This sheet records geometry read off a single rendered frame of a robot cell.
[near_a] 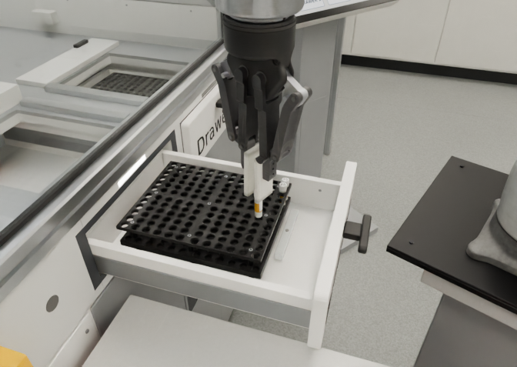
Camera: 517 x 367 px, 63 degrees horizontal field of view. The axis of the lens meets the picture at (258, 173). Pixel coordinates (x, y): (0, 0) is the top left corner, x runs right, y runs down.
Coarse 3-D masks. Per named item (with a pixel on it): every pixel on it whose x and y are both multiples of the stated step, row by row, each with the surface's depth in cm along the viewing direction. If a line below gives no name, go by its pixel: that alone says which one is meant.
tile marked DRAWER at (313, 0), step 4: (308, 0) 122; (312, 0) 123; (316, 0) 124; (320, 0) 124; (304, 4) 121; (308, 4) 122; (312, 4) 123; (316, 4) 124; (320, 4) 124; (324, 4) 125; (304, 8) 121; (308, 8) 122; (312, 8) 123
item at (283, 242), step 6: (294, 210) 72; (288, 216) 71; (294, 216) 71; (288, 222) 70; (294, 222) 70; (288, 228) 69; (282, 234) 68; (288, 234) 68; (282, 240) 67; (288, 240) 67; (282, 246) 65; (276, 252) 64; (282, 252) 64; (276, 258) 65; (282, 258) 64
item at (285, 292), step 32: (160, 160) 78; (192, 160) 77; (128, 192) 70; (320, 192) 72; (96, 224) 63; (320, 224) 71; (96, 256) 60; (128, 256) 58; (160, 256) 58; (288, 256) 65; (320, 256) 65; (160, 288) 60; (192, 288) 58; (224, 288) 56; (256, 288) 54; (288, 288) 53; (288, 320) 55
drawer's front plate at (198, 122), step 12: (216, 96) 91; (204, 108) 86; (216, 108) 92; (192, 120) 81; (204, 120) 87; (216, 120) 94; (192, 132) 82; (204, 132) 88; (216, 132) 95; (192, 144) 83; (204, 156) 90
